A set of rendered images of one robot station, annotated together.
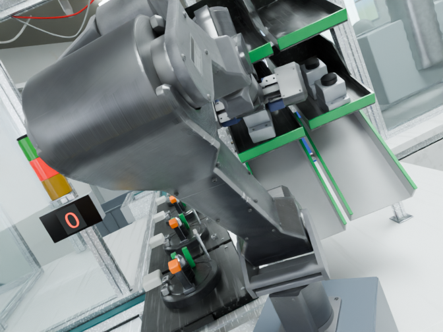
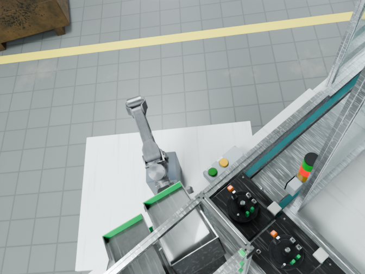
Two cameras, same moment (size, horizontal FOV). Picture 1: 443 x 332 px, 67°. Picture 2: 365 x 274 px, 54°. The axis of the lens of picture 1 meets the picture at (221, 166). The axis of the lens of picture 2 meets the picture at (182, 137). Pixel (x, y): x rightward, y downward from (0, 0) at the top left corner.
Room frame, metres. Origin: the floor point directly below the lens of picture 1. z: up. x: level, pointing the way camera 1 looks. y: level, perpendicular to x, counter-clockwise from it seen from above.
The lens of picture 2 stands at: (1.00, -0.14, 2.54)
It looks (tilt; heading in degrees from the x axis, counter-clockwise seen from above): 62 degrees down; 159
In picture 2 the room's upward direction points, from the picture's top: 16 degrees counter-clockwise
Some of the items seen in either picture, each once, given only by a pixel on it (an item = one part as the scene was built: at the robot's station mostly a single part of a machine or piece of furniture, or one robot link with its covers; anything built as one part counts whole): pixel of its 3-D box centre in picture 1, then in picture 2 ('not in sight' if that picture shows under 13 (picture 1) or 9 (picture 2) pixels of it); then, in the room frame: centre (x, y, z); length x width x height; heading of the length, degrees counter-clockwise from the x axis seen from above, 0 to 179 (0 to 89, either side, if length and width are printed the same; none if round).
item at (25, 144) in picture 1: (33, 147); (310, 162); (0.78, 0.37, 1.38); 0.05 x 0.05 x 0.05
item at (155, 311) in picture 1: (194, 288); (242, 207); (0.68, 0.17, 0.96); 0.24 x 0.24 x 0.02; 4
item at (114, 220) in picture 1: (120, 215); not in sight; (2.68, 0.92, 0.73); 0.62 x 0.42 x 0.23; 94
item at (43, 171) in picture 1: (45, 166); (307, 168); (0.78, 0.37, 1.33); 0.05 x 0.05 x 0.05
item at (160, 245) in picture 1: (180, 228); (287, 250); (0.93, 0.18, 1.01); 0.24 x 0.24 x 0.13; 4
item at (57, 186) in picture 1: (57, 186); (305, 173); (0.78, 0.37, 1.28); 0.05 x 0.05 x 0.05
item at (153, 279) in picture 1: (154, 282); (274, 209); (0.77, 0.27, 0.97); 0.05 x 0.05 x 0.04; 4
